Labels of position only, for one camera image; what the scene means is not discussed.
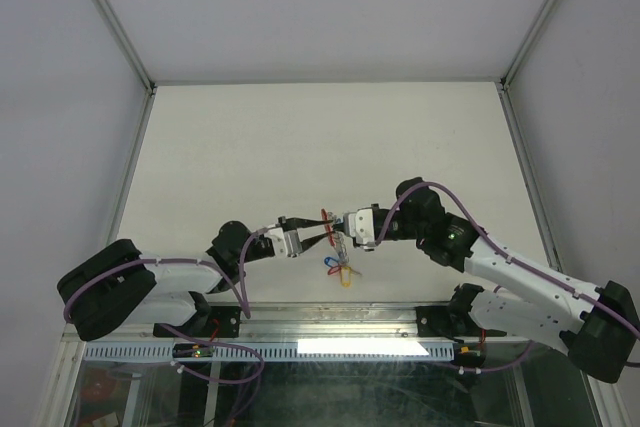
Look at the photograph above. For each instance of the right aluminium frame post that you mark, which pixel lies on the right aluminium frame post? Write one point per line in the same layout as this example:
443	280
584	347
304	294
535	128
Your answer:
535	30

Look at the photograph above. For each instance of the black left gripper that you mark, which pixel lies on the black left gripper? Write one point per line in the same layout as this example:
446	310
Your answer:
298	223

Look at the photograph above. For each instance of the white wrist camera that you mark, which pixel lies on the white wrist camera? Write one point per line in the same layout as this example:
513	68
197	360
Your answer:
359	227
286	244

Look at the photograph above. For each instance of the blue key tag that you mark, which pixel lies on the blue key tag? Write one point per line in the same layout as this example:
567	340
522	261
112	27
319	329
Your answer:
331	262

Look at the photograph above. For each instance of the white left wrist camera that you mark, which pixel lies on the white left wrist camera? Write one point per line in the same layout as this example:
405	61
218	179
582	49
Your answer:
286	244

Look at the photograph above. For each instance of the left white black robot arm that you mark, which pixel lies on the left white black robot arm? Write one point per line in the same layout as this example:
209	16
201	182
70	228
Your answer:
120	285

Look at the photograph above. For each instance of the perforated grey cable duct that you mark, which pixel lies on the perforated grey cable duct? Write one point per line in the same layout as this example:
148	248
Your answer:
306	351

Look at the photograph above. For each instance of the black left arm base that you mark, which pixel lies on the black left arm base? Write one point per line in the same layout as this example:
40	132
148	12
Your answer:
221	321

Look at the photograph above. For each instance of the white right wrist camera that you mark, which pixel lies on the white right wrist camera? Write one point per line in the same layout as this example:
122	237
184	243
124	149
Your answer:
359	227

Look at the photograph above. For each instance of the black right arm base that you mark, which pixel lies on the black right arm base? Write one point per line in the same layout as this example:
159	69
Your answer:
437	321

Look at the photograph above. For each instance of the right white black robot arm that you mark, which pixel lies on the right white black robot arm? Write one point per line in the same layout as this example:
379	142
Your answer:
595	327

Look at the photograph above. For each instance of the yellow key tag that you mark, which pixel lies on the yellow key tag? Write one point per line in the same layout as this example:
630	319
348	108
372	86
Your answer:
347	274

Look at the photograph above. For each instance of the aluminium frame post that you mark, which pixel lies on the aluminium frame post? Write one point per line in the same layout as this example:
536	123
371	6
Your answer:
535	30
123	41

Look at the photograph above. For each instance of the aluminium front rail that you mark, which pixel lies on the aluminium front rail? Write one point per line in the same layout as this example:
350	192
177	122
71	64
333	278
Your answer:
320	319

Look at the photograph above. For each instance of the left aluminium frame post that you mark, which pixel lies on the left aluminium frame post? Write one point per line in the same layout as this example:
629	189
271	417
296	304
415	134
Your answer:
123	41

